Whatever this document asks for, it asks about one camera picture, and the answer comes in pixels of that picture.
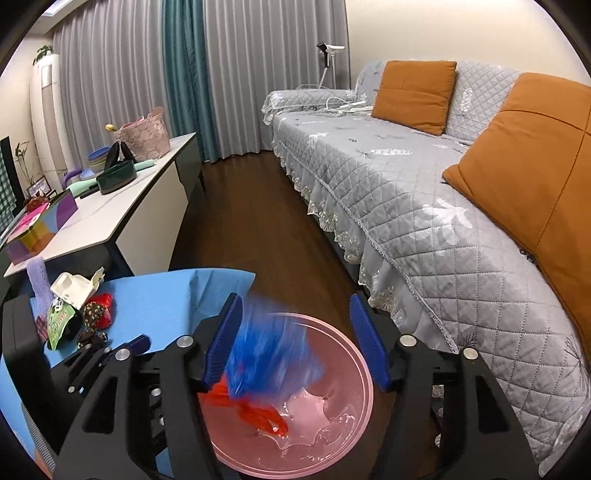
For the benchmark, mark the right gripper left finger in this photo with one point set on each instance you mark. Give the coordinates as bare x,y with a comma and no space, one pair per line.
142,403

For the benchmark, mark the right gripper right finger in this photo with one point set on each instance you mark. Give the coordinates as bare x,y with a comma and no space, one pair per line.
481,437

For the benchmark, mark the red plastic bag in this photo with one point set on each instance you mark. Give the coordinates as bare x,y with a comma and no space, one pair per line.
265,418

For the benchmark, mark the dark pink patterned wrapper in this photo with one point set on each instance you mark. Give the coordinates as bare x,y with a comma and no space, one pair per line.
41,328

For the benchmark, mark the green panda snack bag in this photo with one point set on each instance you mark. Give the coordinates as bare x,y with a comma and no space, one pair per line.
59,314

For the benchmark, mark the black floral scrunchie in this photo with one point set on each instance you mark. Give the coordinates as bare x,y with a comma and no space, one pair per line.
93,338

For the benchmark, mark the white paper box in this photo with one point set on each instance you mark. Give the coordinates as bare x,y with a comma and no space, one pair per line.
76,290

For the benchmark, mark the blue plastic shoe cover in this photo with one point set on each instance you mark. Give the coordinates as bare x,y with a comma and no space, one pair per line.
272,358

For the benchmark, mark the purple foam fruit net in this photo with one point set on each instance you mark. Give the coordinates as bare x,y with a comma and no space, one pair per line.
40,284

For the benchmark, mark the red ball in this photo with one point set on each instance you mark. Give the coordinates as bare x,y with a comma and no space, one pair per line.
97,312

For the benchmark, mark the pink trash bin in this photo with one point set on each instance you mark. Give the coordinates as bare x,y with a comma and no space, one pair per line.
325,420

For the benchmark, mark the colourful gift box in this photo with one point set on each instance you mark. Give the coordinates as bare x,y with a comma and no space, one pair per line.
35,231

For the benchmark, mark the white coffee table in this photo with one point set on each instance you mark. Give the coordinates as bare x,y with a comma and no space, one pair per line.
138,225

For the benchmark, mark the television with checked cloth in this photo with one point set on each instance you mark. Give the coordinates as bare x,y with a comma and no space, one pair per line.
11,194

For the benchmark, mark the dark green round box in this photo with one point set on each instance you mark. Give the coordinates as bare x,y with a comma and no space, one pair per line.
117,176

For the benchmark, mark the stacked coloured bowls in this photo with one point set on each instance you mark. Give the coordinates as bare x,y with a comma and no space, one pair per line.
97,160

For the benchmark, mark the grey covered sofa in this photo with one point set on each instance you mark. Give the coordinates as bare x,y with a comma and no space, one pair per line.
433,261

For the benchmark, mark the pink quilted basket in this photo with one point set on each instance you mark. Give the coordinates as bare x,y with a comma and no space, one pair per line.
147,138

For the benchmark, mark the white standing air conditioner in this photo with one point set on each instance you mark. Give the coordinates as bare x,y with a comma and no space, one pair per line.
48,121

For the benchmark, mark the orange cushion near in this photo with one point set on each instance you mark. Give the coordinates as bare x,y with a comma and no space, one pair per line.
529,172

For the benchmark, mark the orange cushion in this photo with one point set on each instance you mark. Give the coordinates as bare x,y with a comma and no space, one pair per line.
529,172
416,94

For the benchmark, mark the grey curtain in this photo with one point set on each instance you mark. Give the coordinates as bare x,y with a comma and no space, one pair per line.
208,64

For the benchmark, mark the potted green plant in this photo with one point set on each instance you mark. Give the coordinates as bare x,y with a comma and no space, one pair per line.
42,52

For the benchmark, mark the orange cushion far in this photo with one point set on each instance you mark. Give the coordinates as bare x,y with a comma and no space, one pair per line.
416,94

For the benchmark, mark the teal curtain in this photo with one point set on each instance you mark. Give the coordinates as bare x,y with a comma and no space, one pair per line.
186,74

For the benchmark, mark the white floor lamp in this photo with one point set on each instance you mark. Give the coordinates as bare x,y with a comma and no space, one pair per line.
328,52

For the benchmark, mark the small photo frame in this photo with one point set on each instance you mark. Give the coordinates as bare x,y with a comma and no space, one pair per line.
39,188

